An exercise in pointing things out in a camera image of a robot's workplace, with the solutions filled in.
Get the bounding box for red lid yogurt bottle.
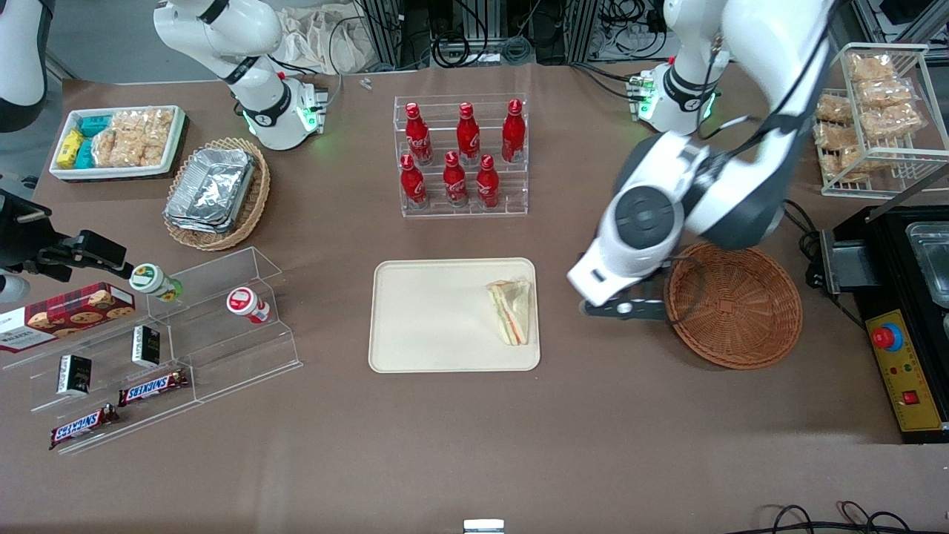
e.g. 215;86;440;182
226;286;272;325

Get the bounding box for clear acrylic stepped shelf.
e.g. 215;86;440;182
0;246;304;455

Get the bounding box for black box with grey plate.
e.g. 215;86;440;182
819;226;884;296

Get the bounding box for black coiled cable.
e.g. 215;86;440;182
432;31;477;69

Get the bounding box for white wire rack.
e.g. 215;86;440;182
812;42;949;199

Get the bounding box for stacked foil containers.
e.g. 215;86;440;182
165;147;257;234

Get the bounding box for black yellow control box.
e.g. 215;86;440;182
851;205;949;445

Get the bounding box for brown wicker basket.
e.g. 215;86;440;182
663;242;804;371

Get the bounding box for white rectangular snack tray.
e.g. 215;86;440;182
48;105;187;182

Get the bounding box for clear acrylic bottle rack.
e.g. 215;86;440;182
392;93;530;219

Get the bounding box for Snickers chocolate bar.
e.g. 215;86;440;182
49;404;121;451
118;369;191;408

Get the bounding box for clear rice cracker bag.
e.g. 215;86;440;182
111;108;176;142
91;129;168;169

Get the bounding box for yellow snack pack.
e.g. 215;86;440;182
57;129;87;169

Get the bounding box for grey coiled cable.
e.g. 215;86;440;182
500;35;535;65

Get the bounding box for black floor cables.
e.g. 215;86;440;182
730;501;949;534

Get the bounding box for light oval wicker basket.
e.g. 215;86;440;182
162;136;272;252

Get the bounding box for black table cable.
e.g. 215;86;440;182
778;198;825;291

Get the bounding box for beige cloth bag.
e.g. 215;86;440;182
276;6;388;76

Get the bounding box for green lid yogurt bottle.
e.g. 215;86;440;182
129;263;184;303

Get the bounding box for triangular sandwich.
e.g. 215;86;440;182
486;277;532;347

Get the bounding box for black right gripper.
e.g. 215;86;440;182
0;189;135;283

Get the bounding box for clear snack bag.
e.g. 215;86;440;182
856;79;918;110
863;104;925;141
848;53;896;83
813;122;861;150
815;94;854;124
836;146;892;181

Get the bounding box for small black box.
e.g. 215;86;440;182
56;354;93;396
131;325;162;369

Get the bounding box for clear plastic container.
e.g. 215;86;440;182
905;222;949;309

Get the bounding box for red cola bottle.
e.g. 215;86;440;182
400;154;430;209
455;102;481;166
501;99;527;165
404;102;434;166
475;154;500;211
443;151;470;209

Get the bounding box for red cookie box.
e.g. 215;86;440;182
0;282;137;355

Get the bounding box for beige plastic tray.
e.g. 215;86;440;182
368;257;542;374

